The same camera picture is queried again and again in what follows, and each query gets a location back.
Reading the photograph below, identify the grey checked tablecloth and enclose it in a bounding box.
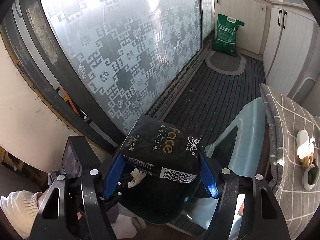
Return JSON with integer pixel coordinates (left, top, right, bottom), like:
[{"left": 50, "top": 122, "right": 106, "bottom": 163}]
[{"left": 259, "top": 84, "right": 319, "bottom": 239}]

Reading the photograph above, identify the black Face tissue pack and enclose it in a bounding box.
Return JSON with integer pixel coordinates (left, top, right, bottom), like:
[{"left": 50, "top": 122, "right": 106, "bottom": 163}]
[{"left": 120, "top": 115, "right": 201, "bottom": 183}]

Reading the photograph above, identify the green fruit in white dish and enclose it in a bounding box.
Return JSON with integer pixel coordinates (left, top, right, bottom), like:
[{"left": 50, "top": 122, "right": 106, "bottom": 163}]
[{"left": 303, "top": 164, "right": 319, "bottom": 190}]

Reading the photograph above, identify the left hand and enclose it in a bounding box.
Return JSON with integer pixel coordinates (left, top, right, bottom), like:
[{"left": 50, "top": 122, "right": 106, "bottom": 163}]
[{"left": 37, "top": 171, "right": 60, "bottom": 208}]

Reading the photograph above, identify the white knit left sleeve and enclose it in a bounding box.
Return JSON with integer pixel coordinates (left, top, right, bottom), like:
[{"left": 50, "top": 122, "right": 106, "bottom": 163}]
[{"left": 1, "top": 190, "right": 43, "bottom": 239}]

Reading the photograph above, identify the beige plastic wrapper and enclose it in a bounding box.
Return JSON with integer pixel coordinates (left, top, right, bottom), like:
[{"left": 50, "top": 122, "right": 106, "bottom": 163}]
[{"left": 127, "top": 168, "right": 146, "bottom": 188}]

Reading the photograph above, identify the white kitchen cabinet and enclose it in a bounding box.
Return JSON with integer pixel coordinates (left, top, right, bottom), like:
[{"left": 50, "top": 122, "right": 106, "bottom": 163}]
[{"left": 214, "top": 0, "right": 319, "bottom": 104}]

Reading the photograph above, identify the patterned frosted sliding door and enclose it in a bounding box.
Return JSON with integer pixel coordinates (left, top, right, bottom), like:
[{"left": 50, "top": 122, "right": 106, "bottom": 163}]
[{"left": 1, "top": 0, "right": 214, "bottom": 154}]

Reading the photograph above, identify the green rice bag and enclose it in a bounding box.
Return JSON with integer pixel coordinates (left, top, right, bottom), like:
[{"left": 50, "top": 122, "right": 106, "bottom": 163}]
[{"left": 212, "top": 14, "right": 245, "bottom": 56}]

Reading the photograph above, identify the grey oval floor mat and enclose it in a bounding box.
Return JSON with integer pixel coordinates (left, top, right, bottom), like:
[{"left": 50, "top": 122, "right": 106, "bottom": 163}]
[{"left": 204, "top": 50, "right": 246, "bottom": 76}]

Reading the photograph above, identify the white round cap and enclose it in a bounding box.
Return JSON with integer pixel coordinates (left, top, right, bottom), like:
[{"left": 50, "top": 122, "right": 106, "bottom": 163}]
[{"left": 296, "top": 129, "right": 309, "bottom": 148}]

